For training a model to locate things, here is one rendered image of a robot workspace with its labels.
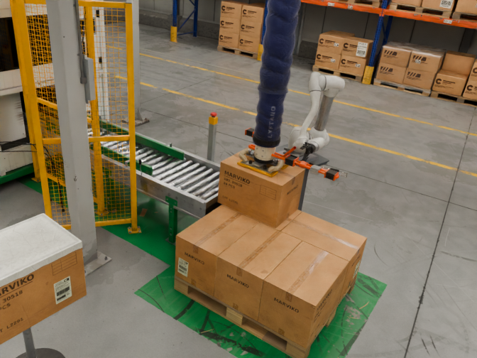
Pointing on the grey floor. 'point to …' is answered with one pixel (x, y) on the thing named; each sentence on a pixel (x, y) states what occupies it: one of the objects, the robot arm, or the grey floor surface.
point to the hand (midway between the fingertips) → (300, 155)
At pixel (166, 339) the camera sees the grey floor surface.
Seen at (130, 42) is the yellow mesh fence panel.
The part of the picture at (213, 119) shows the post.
